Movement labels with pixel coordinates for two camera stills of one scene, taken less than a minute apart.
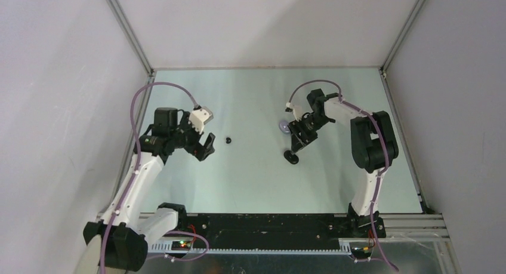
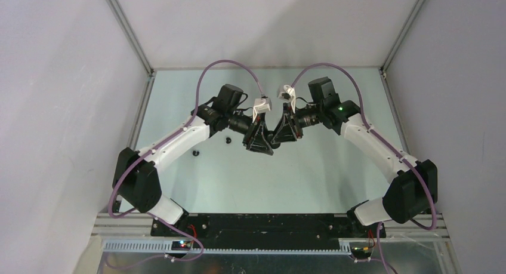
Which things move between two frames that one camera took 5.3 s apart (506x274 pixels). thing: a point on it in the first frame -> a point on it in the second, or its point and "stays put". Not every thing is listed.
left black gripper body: x=191 y=141 -> x=252 y=131
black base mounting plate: x=265 y=228 stays put
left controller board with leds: x=180 y=245 stays put
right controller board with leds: x=360 y=250 stays put
